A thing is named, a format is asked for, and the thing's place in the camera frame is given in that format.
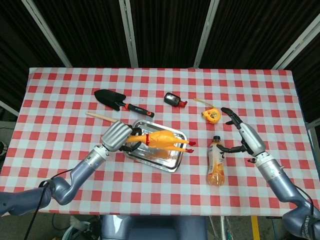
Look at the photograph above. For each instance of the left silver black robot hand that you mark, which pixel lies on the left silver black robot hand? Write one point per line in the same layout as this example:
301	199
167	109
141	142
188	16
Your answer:
116	136

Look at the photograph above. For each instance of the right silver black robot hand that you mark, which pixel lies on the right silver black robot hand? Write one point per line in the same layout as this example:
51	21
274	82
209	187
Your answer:
252	138

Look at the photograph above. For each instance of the yellow rubber chicken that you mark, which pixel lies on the yellow rubber chicken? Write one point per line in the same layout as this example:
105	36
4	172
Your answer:
160	138

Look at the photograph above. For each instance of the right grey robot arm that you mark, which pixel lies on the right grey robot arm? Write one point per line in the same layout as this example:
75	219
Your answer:
282	185

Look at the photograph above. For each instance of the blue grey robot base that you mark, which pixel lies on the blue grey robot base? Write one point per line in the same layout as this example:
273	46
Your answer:
155	227

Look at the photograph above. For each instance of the silver metal tray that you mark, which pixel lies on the silver metal tray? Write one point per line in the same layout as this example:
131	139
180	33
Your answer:
150	157

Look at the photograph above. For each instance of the wooden stick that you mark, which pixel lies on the wooden stick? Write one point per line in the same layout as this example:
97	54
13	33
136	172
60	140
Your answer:
100	116

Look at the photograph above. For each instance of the black garden trowel orange grip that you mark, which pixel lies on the black garden trowel orange grip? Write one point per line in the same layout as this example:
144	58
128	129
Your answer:
110	98

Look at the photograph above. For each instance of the red white checkered tablecloth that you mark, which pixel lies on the red white checkered tablecloth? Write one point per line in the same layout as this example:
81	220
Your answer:
75	150

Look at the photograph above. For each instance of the orange juice plastic bottle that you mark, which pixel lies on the orange juice plastic bottle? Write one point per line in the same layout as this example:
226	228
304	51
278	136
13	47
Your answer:
216	165

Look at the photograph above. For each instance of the yellow tape measure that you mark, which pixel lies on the yellow tape measure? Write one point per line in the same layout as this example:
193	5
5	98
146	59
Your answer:
212	116

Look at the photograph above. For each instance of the small black bottle red cap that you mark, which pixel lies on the small black bottle red cap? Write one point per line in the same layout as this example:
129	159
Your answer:
172	98

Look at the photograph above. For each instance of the white metal frame post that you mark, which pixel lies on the white metal frame post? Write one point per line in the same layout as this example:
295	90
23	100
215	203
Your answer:
297	46
206	35
128	35
47	35

